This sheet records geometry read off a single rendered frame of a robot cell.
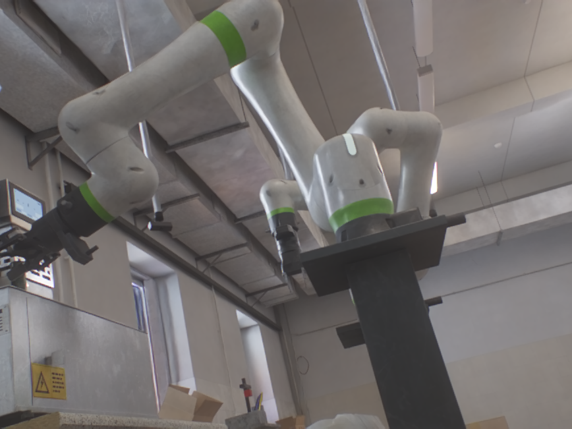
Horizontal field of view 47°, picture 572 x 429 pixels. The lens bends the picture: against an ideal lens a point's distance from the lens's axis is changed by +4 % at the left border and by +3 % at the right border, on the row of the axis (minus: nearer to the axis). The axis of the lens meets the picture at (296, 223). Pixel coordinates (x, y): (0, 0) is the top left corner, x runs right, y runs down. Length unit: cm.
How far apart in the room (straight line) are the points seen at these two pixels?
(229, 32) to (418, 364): 76
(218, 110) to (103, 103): 417
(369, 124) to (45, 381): 107
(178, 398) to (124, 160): 194
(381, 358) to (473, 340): 1045
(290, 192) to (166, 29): 265
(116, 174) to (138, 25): 331
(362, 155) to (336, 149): 5
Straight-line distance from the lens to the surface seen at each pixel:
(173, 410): 314
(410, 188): 198
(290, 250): 205
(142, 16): 451
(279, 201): 210
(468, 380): 1148
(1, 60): 464
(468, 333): 1159
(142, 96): 135
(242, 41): 141
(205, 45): 139
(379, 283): 116
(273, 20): 145
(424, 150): 197
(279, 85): 153
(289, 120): 149
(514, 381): 1152
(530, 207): 1094
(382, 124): 186
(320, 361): 1171
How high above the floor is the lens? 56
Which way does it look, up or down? 21 degrees up
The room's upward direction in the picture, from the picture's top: 14 degrees counter-clockwise
